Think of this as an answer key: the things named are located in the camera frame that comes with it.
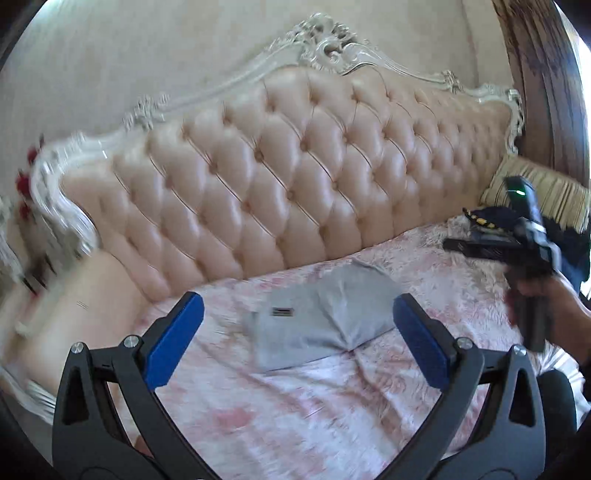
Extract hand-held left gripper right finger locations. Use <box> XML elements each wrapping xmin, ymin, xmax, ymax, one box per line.
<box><xmin>383</xmin><ymin>293</ymin><xmax>548</xmax><ymax>480</ymax></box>

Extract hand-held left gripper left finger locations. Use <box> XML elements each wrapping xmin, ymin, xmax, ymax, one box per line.
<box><xmin>52</xmin><ymin>292</ymin><xmax>218</xmax><ymax>480</ymax></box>

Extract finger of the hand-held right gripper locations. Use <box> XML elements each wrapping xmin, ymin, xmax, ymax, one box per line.
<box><xmin>442</xmin><ymin>237</ymin><xmax>515</xmax><ymax>266</ymax></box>
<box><xmin>462</xmin><ymin>230</ymin><xmax>520</xmax><ymax>247</ymax></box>

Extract black garment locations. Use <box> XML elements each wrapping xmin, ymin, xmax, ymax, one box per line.
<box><xmin>462</xmin><ymin>205</ymin><xmax>591</xmax><ymax>282</ymax></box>

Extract grey sweater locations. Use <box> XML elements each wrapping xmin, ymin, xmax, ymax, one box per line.
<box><xmin>242</xmin><ymin>258</ymin><xmax>409</xmax><ymax>372</ymax></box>

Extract person's right hand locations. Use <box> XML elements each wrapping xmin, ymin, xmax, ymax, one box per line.
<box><xmin>505</xmin><ymin>274</ymin><xmax>591</xmax><ymax>354</ymax></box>

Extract striped beige pillow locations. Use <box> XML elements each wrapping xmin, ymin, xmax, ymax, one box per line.
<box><xmin>479</xmin><ymin>154</ymin><xmax>591</xmax><ymax>232</ymax></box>

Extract pink floral blanket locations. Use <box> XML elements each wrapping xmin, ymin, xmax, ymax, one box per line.
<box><xmin>129</xmin><ymin>217</ymin><xmax>591</xmax><ymax>480</ymax></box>

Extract person's dark clothing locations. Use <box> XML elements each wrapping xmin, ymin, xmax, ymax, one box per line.
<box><xmin>536</xmin><ymin>369</ymin><xmax>580</xmax><ymax>446</ymax></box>

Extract beige tufted sofa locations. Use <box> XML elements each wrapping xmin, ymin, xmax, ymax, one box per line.
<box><xmin>0</xmin><ymin>14</ymin><xmax>525</xmax><ymax>425</ymax></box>

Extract white lace cloth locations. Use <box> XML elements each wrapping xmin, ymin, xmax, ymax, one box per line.
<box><xmin>0</xmin><ymin>194</ymin><xmax>26</xmax><ymax>287</ymax></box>

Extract red flowers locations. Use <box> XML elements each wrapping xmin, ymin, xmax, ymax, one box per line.
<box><xmin>16</xmin><ymin>134</ymin><xmax>47</xmax><ymax>217</ymax></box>

